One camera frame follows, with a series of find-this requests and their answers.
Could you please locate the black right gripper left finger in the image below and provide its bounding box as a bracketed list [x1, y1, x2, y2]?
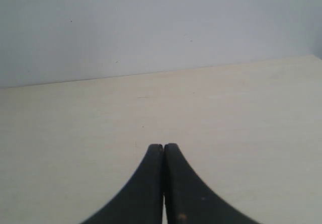
[84, 144, 164, 223]

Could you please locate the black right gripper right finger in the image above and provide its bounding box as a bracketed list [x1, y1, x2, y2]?
[164, 143, 256, 224]

